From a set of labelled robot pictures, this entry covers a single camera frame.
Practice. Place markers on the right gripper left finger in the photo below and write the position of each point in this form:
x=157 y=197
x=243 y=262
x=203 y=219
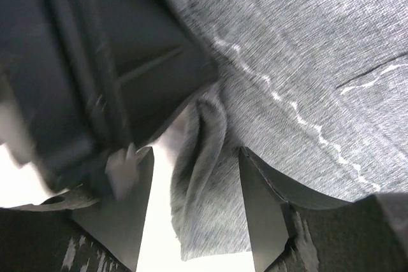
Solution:
x=118 y=224

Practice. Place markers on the grey cloth napkin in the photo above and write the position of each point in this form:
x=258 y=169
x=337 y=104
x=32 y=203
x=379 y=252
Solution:
x=316 y=88

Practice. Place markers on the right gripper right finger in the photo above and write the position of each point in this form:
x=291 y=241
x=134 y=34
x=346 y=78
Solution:
x=270 y=198

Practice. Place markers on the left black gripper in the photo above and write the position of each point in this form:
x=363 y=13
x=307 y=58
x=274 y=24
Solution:
x=87 y=78

